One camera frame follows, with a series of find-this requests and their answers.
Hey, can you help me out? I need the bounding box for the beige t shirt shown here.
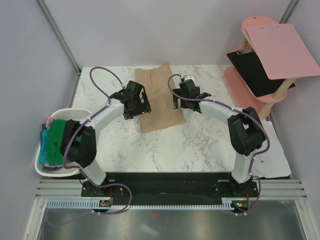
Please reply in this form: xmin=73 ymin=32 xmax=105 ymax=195
xmin=134 ymin=64 xmax=186 ymax=133

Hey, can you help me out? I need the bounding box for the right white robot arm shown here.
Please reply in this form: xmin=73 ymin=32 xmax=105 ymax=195
xmin=169 ymin=79 xmax=268 ymax=197

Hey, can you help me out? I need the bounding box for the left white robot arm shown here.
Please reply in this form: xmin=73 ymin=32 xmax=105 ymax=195
xmin=60 ymin=80 xmax=152 ymax=197

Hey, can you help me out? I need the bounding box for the white plastic laundry basket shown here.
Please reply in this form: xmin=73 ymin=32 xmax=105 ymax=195
xmin=34 ymin=108 xmax=91 ymax=178

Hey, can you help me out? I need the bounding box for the black clipboard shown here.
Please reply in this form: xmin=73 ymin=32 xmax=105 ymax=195
xmin=226 ymin=48 xmax=285 ymax=98

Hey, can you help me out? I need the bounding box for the pink two-tier side table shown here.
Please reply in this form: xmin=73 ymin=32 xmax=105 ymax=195
xmin=223 ymin=16 xmax=288 ymax=120

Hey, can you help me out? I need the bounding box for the green t shirt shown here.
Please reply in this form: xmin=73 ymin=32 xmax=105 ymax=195
xmin=46 ymin=119 xmax=67 ymax=166

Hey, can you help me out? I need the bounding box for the blue t shirt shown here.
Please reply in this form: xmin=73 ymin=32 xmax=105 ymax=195
xmin=38 ymin=129 xmax=49 ymax=165

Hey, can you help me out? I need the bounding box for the pink paper sheet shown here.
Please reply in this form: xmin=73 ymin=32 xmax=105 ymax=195
xmin=246 ymin=23 xmax=320 ymax=80

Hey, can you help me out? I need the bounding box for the white paper sheet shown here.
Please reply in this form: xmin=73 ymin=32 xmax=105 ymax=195
xmin=251 ymin=120 xmax=292 ymax=179

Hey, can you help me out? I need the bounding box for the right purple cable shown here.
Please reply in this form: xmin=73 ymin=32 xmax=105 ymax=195
xmin=166 ymin=73 xmax=272 ymax=181

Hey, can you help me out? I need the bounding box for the purple cable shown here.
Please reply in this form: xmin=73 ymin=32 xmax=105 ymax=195
xmin=166 ymin=73 xmax=272 ymax=181
xmin=62 ymin=66 xmax=126 ymax=187

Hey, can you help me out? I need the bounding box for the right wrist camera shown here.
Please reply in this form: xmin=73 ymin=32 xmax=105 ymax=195
xmin=180 ymin=75 xmax=195 ymax=82

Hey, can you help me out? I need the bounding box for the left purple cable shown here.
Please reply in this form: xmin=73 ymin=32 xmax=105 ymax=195
xmin=62 ymin=66 xmax=126 ymax=187

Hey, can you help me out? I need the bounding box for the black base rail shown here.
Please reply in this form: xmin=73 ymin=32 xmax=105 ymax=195
xmin=81 ymin=172 xmax=259 ymax=205

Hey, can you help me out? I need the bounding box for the white slotted cable duct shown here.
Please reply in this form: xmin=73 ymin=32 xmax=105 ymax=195
xmin=46 ymin=199 xmax=244 ymax=211

